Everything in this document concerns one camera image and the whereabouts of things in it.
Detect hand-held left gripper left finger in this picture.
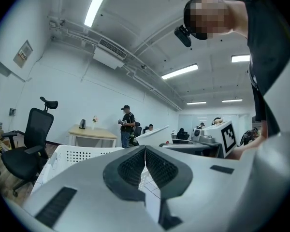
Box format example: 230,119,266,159
21,145,165,232

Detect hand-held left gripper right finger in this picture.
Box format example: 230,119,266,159
145,145,255,232

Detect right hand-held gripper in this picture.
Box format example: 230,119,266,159
159,120,238,160

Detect white plastic laundry basket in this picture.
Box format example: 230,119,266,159
29,144,125,196

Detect person's right forearm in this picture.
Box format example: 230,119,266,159
228,127,263,161

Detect wooden side table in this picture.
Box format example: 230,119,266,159
68,124,118,148

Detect white grid tablecloth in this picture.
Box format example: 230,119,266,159
138,167,165,225

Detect black mesh office chair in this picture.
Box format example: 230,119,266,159
0,96,59,198

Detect ceiling pipes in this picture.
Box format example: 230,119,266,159
49,15,185,111

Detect person's black clothing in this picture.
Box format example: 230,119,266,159
242,0,290,138

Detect white air conditioner unit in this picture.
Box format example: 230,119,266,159
92,38,128,70

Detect person's head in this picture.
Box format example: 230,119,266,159
183,0,248,41

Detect black head-mounted camera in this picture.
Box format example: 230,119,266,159
174,25,193,48

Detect wall electrical panel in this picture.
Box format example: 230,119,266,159
13,40,34,69

